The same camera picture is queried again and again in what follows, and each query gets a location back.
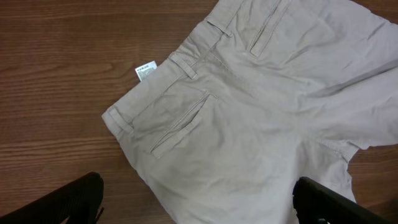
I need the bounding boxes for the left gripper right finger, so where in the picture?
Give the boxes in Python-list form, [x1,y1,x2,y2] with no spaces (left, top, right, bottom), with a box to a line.
[293,177,390,224]

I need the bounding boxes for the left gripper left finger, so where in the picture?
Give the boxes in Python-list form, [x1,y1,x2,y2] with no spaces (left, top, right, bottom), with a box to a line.
[1,172,104,224]

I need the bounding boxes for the beige shorts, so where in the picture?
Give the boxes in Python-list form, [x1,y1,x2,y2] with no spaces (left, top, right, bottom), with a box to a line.
[102,0,397,223]

